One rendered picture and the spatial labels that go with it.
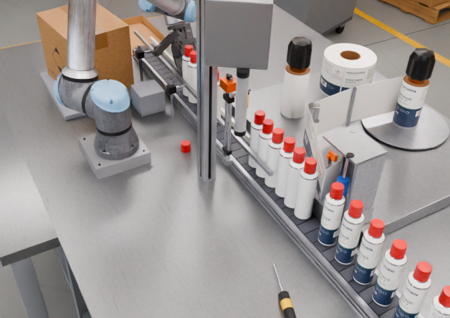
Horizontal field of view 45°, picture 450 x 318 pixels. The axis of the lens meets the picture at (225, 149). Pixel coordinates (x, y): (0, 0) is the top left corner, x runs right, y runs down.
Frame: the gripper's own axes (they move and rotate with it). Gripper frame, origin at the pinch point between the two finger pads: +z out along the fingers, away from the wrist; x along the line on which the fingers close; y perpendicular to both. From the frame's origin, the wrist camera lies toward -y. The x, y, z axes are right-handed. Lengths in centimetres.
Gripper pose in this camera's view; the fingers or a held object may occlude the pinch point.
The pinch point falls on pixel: (183, 77)
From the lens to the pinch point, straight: 211.3
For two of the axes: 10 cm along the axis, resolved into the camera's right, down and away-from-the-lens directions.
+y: 8.7, -2.9, 4.0
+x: -4.4, -0.8, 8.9
